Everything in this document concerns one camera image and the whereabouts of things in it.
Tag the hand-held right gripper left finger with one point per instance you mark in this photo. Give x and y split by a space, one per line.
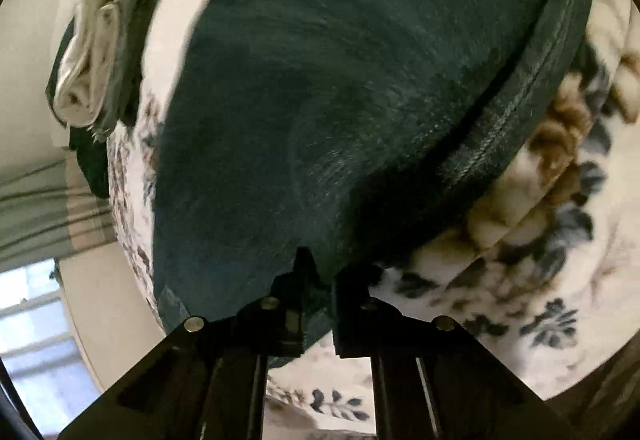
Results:
292 310

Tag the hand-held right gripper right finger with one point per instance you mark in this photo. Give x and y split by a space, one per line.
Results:
352 315

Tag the floral printed blanket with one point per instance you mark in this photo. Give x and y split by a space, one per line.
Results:
540 270

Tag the window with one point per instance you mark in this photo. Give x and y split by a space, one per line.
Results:
37 340

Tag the green striped curtain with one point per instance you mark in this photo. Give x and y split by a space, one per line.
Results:
42 210

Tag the pile of folded clothes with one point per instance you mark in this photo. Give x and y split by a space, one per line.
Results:
107 44

